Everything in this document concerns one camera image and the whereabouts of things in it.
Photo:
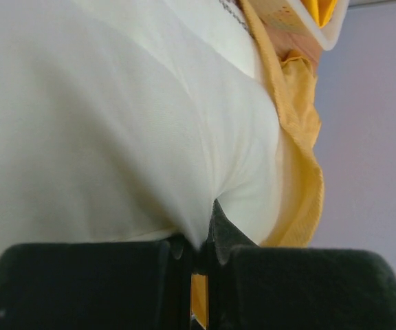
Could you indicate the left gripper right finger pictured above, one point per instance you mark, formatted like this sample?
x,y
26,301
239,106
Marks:
x,y
252,287

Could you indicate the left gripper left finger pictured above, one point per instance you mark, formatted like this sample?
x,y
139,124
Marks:
x,y
136,285

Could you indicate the yellow pillowcase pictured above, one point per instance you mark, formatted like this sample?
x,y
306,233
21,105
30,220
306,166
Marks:
x,y
297,154

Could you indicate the white pillow with bear print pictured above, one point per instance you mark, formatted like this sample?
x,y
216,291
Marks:
x,y
127,120

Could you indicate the translucent plastic bin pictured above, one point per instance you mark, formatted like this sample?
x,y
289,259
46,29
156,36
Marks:
x,y
294,17

